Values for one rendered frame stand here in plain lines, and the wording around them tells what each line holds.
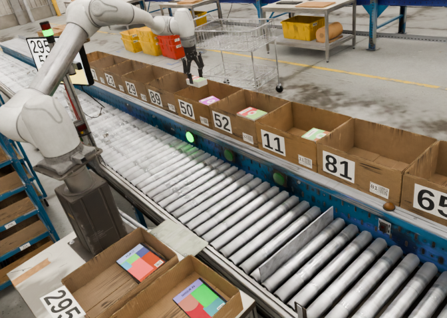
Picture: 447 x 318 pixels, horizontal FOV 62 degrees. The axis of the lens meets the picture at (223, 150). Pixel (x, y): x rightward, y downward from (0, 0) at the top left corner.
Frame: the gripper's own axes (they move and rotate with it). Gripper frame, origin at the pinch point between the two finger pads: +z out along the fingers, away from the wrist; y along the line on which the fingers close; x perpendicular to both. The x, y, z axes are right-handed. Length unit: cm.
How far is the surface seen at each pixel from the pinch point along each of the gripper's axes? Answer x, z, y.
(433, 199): -150, 18, -8
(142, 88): 64, 16, -8
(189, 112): 2.9, 22.0, -8.2
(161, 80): 58, 15, 6
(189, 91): 19.3, 15.3, 5.2
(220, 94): 5.7, 20.5, 20.8
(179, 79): 57, 18, 21
